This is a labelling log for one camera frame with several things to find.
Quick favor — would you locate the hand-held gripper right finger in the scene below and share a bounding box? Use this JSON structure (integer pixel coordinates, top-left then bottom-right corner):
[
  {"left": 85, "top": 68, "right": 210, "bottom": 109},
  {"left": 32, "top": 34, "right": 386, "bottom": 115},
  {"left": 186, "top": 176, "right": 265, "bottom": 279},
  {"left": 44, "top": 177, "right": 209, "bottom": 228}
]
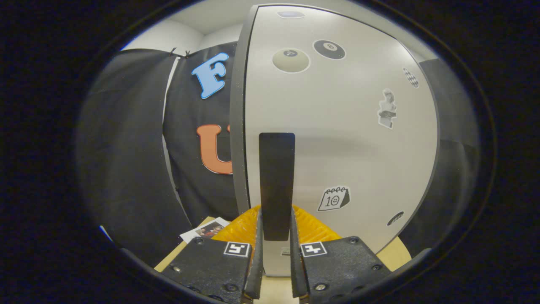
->
[{"left": 289, "top": 206, "right": 393, "bottom": 304}]

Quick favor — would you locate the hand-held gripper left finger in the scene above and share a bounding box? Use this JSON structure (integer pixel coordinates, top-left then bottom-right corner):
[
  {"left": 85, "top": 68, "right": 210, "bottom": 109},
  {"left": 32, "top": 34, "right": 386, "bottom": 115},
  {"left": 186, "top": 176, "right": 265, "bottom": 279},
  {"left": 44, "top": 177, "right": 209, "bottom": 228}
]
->
[{"left": 162, "top": 206, "right": 264, "bottom": 304}]

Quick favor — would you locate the black cabinet door handle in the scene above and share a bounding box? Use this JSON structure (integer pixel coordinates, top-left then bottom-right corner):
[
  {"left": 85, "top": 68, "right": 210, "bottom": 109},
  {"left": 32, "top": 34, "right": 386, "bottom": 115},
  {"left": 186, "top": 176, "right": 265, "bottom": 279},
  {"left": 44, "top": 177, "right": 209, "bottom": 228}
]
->
[{"left": 259, "top": 133, "right": 296, "bottom": 242}]

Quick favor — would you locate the light grey shoe cabinet door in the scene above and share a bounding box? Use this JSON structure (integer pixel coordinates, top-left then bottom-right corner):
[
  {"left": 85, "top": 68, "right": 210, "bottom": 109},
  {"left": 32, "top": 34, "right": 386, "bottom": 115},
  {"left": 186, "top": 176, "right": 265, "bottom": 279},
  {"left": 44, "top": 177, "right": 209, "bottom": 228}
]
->
[{"left": 244, "top": 5, "right": 439, "bottom": 277}]

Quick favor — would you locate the dark grey shoe cabinet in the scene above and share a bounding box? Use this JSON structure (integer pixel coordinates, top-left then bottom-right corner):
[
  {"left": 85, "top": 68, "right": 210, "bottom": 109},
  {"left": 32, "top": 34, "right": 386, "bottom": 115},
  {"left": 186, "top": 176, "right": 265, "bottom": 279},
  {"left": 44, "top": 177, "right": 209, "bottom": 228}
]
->
[{"left": 229, "top": 3, "right": 443, "bottom": 254}]

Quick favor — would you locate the white book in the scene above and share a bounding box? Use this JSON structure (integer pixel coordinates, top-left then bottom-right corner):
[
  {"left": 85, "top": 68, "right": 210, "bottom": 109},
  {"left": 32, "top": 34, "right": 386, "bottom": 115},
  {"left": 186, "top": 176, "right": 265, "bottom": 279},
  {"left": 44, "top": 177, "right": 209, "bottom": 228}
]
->
[{"left": 180, "top": 217, "right": 230, "bottom": 244}]

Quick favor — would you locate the black backdrop cloth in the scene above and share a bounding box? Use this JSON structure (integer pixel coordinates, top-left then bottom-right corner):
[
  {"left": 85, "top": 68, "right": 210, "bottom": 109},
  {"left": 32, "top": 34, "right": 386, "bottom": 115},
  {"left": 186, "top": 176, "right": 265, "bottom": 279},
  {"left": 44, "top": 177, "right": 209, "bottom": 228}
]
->
[{"left": 76, "top": 42, "right": 481, "bottom": 271}]

